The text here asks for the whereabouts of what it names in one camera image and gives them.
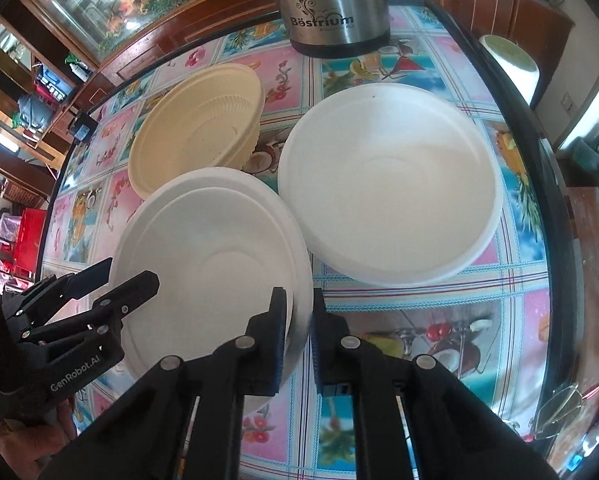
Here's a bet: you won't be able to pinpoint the blue plastic jug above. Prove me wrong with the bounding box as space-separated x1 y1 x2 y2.
38 64 76 97

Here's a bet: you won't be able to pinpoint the black bag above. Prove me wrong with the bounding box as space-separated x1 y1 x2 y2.
568 126 599 187

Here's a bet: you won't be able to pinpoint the white spray bottle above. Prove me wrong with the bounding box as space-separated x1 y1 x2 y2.
66 54 89 81

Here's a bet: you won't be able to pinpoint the glass display cabinet with flowers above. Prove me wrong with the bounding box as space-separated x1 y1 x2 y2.
20 0 280 77

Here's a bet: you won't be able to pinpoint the small black device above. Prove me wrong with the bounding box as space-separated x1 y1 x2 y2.
69 112 99 142

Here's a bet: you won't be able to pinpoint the stainless steel thermos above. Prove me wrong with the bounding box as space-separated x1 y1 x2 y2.
259 0 391 59

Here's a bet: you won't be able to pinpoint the eyeglasses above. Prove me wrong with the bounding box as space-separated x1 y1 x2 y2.
528 384 599 442

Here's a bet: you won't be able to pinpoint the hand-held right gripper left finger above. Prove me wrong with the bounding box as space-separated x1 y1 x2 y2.
40 287 288 480

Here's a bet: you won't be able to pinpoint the red plastic box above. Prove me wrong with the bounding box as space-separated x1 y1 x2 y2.
16 208 48 267

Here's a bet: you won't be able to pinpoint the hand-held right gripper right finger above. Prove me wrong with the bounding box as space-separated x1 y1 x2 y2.
311 287 555 480

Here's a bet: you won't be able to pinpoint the wooden shelf unit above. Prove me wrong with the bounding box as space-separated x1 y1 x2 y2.
0 15 106 202

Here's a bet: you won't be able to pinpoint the person's left hand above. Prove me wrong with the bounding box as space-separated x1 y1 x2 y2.
0 394 79 480

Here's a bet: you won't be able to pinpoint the white round container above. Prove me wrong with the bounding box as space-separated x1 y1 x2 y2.
478 34 539 107

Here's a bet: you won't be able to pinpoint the white foam bowl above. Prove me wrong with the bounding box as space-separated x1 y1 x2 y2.
278 82 504 289

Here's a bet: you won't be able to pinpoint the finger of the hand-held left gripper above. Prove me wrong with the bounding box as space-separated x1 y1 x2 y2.
22 270 161 347
2 257 115 322

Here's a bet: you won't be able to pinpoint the beige plastic bowl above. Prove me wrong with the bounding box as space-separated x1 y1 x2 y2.
128 63 266 200

